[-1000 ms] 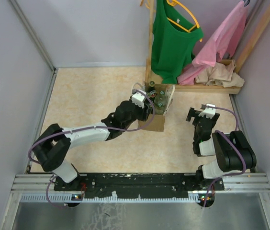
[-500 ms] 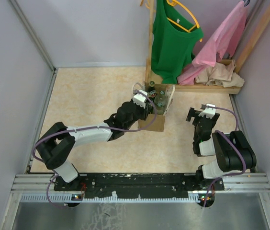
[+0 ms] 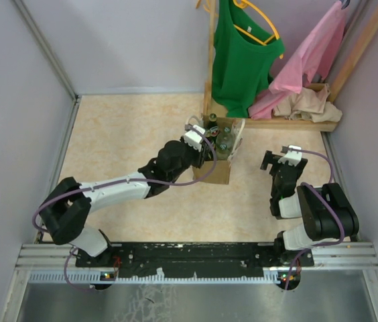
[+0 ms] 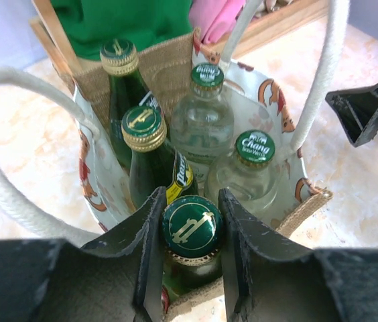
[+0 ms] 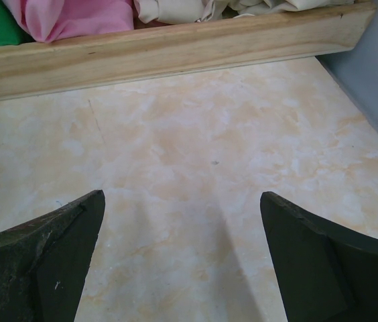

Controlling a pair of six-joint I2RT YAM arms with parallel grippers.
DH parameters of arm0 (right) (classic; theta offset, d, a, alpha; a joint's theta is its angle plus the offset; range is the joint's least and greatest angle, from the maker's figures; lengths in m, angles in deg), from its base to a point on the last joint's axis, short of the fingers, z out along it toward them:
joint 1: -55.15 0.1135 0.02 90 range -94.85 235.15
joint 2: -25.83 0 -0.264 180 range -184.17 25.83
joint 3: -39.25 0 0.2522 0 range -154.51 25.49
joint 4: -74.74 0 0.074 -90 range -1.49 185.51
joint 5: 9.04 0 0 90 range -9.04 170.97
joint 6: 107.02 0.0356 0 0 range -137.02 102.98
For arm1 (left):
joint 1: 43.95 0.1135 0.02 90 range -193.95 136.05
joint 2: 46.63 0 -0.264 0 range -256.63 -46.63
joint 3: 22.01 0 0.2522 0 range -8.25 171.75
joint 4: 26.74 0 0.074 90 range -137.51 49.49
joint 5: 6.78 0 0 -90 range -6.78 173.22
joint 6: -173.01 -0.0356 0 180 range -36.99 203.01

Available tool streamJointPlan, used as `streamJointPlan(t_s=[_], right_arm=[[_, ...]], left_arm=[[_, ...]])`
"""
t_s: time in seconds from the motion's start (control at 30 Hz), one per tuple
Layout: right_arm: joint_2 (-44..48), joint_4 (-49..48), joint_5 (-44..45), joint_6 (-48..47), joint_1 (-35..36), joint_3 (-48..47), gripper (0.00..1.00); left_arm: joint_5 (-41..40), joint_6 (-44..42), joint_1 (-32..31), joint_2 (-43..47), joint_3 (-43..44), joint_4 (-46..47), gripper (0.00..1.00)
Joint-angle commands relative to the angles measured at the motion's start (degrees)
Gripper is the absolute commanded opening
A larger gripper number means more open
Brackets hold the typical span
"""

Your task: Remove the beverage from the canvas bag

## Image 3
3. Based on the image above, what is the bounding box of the clear Chang soda bottle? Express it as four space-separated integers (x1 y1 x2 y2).
216 135 235 160
217 126 234 142

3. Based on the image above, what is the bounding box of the green Perrier bottle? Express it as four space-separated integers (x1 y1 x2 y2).
208 129 217 149
207 113 219 135

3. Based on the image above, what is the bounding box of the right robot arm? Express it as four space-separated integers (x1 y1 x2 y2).
260 146 360 266

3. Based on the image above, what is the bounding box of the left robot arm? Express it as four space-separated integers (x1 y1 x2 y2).
33 140 214 266

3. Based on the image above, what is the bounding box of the brown canvas bag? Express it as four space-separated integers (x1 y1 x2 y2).
189 115 245 184

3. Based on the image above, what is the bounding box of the wooden clothes rack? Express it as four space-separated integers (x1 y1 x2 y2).
201 4 378 132

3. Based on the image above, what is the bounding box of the beige crumpled cloth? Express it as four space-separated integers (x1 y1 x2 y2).
273 84 342 123

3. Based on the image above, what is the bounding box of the green tank top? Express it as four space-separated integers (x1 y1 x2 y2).
212 1 278 118

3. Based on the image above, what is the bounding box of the pink shirt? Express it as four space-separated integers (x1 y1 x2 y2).
249 1 346 119

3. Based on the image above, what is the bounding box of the yellow clothes hanger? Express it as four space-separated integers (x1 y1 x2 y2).
229 1 285 59

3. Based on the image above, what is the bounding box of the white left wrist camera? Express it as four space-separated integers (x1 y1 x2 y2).
183 124 206 152

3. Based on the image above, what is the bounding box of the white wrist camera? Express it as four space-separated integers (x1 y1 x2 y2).
278 145 302 166
183 124 206 152

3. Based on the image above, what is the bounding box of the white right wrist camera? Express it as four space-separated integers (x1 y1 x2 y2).
278 145 302 166

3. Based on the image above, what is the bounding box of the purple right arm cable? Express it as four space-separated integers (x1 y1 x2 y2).
282 149 347 292

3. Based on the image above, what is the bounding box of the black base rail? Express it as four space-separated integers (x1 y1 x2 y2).
76 242 297 278

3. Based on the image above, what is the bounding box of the aluminium frame rail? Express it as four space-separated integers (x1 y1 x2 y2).
15 243 378 284

